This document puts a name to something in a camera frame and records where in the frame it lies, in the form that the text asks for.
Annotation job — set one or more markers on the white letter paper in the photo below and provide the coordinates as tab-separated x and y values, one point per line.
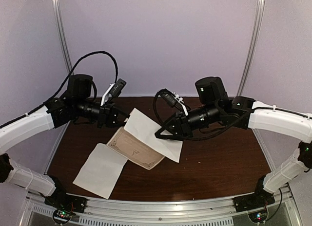
137	142

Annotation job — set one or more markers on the white paper sheet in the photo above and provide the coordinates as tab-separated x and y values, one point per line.
101	171

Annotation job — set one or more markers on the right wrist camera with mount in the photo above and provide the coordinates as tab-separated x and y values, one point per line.
175	101

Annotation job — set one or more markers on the left circuit board with leds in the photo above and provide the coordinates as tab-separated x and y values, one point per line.
61	217

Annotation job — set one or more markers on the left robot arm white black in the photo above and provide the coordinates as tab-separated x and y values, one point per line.
74	103

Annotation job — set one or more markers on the circuit board with leds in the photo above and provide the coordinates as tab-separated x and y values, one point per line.
61	217
258	216

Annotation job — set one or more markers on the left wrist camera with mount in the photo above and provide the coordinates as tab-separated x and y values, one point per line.
113	91

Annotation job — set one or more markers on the right circuit board with leds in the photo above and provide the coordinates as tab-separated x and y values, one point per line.
258	216

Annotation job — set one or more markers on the aluminium frame post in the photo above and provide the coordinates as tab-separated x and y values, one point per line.
63	42
259	12

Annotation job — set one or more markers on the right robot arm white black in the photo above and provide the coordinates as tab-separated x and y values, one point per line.
218	113

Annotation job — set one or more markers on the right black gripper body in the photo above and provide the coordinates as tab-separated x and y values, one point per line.
186	129

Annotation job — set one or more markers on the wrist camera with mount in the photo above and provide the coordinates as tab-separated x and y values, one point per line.
175	101
113	91

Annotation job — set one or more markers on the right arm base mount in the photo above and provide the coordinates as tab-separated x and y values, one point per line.
252	201

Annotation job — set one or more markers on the right aluminium frame post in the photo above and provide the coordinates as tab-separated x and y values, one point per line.
259	12

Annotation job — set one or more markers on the front aluminium rail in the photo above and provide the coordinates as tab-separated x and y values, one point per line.
208	212

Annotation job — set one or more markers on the left aluminium frame post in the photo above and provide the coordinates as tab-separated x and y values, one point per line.
63	42

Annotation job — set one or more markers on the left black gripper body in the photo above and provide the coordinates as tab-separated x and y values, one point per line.
104	117

